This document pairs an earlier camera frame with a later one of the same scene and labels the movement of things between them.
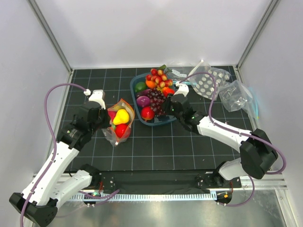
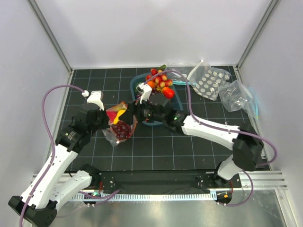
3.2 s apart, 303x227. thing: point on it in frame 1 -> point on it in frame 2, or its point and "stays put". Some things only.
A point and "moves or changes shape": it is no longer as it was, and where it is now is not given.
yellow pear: x=121 y=117 stays put
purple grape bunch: x=156 y=98 moves or changes shape
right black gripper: x=168 y=104 -> x=128 y=116
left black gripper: x=106 y=123 stays put
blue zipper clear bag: x=236 y=96 stays put
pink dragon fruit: x=111 y=113 stays put
